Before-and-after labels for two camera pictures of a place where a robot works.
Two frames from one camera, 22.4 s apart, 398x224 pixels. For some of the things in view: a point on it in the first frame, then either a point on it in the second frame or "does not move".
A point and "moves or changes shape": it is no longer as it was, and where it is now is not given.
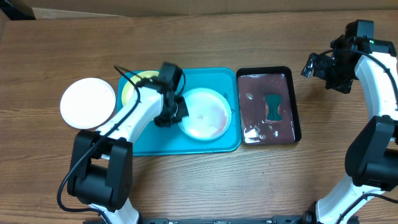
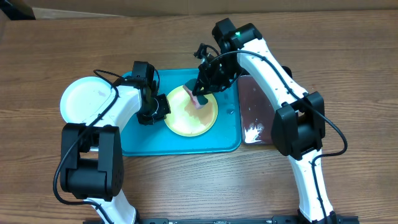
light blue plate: [209, 114] to [83, 98]
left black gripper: [161, 121] to [165, 109]
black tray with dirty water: [254, 84] does not move
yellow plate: [137, 78] moves or changes shape
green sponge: [273, 101] to [198, 101]
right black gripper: [323, 63] to [209, 79]
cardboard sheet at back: [64, 9] does not move
